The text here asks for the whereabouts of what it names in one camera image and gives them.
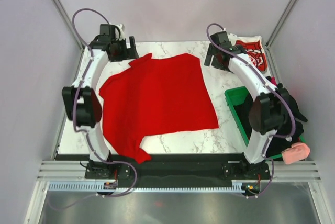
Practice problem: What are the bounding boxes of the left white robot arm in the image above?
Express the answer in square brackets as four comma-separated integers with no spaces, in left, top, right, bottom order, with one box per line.
[62,24,139,178]

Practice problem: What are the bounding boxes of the left aluminium frame post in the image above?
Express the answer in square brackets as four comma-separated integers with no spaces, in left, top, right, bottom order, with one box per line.
[51,0,83,50]

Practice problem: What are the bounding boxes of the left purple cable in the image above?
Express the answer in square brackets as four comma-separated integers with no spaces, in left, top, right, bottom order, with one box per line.
[72,8,112,133]

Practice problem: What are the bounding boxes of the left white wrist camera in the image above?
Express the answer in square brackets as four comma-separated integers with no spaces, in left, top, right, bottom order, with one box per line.
[113,24,126,40]

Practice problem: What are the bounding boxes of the white slotted cable duct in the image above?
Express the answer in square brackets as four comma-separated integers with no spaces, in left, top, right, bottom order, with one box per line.
[48,180,245,193]

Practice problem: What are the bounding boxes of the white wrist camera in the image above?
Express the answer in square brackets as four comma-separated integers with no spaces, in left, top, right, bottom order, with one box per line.
[113,24,126,40]
[227,33,239,46]

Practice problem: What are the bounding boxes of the plain red t-shirt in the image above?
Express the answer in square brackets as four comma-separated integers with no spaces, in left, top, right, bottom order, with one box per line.
[99,53,219,163]

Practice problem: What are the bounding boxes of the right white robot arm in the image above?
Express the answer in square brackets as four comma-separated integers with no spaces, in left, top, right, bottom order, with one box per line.
[205,31,296,179]

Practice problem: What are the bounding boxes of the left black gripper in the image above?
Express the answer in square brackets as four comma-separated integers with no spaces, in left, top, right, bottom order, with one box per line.
[110,37,138,63]

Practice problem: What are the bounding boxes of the pink garment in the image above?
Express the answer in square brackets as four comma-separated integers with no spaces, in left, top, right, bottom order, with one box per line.
[282,142,310,165]

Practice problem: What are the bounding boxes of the green plastic bin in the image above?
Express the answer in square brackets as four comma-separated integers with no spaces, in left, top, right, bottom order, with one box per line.
[225,86,307,161]

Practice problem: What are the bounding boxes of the right aluminium frame post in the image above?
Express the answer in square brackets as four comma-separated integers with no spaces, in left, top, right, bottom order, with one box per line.
[264,0,314,49]

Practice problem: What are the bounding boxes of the aluminium frame post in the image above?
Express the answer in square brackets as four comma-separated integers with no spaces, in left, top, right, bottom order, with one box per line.
[264,0,314,49]
[51,0,83,50]

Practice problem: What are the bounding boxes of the black clothes pile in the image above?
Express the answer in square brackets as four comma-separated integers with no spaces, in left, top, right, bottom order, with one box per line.
[231,76,309,158]

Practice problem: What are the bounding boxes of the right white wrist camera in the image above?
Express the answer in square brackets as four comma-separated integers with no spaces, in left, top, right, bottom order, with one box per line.
[227,33,239,46]

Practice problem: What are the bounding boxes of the folded red Coca-Cola t-shirt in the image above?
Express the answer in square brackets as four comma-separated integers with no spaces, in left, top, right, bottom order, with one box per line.
[236,36,267,72]

